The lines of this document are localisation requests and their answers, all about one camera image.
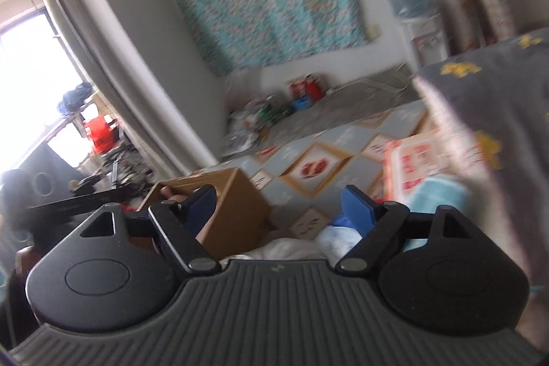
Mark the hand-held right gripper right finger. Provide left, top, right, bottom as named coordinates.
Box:
left=335, top=184, right=490, bottom=276

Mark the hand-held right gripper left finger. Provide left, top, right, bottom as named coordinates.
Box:
left=60, top=184, right=221, bottom=276

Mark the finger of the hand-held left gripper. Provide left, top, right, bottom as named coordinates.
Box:
left=23, top=187, right=152, bottom=223

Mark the brown cardboard box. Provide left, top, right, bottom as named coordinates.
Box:
left=139, top=167, right=272, bottom=260

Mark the white plastic bag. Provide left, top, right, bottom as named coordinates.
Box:
left=251, top=225, right=359, bottom=262

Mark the pink wet wipes pack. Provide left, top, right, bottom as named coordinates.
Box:
left=381, top=133, right=456, bottom=201

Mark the red plastic basket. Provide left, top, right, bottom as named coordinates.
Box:
left=83, top=113, right=118, bottom=155

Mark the blue cloth bundle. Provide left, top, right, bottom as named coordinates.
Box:
left=59, top=82, right=94, bottom=115

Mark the pile of floor clutter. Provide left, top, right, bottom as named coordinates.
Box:
left=220, top=91, right=327, bottom=157

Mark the grey curtain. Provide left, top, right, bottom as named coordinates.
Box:
left=25, top=0, right=216, bottom=179

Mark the grey quilt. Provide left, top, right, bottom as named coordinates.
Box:
left=411, top=27, right=549, bottom=300

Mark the white water dispenser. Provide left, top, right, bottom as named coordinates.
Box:
left=396, top=12, right=449, bottom=69

